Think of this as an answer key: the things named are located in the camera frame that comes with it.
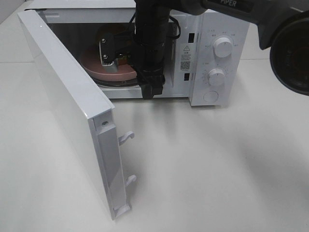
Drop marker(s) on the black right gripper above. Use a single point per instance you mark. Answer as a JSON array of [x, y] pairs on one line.
[[114, 46]]

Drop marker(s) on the pink ceramic plate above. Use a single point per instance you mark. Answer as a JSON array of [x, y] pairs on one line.
[[90, 61]]

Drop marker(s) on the white microwave door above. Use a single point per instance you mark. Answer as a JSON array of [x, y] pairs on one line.
[[83, 111]]

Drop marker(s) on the round white door button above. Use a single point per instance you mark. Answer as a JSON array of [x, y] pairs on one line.
[[211, 96]]

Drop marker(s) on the burger with lettuce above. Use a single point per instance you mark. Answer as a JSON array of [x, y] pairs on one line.
[[113, 28]]

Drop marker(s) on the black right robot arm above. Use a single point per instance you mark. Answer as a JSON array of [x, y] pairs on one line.
[[283, 27]]

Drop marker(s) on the glass microwave turntable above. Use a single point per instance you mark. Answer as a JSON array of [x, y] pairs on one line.
[[117, 84]]

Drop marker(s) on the white warning label sticker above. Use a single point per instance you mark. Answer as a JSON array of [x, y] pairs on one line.
[[185, 56]]

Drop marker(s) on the white microwave oven body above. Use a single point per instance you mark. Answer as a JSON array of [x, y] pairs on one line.
[[75, 23]]

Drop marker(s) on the lower white timer knob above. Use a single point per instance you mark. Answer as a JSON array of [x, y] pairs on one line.
[[216, 77]]

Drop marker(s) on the upper white power knob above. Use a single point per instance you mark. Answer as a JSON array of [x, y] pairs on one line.
[[222, 47]]

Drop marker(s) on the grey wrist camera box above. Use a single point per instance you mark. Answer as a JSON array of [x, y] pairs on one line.
[[111, 67]]

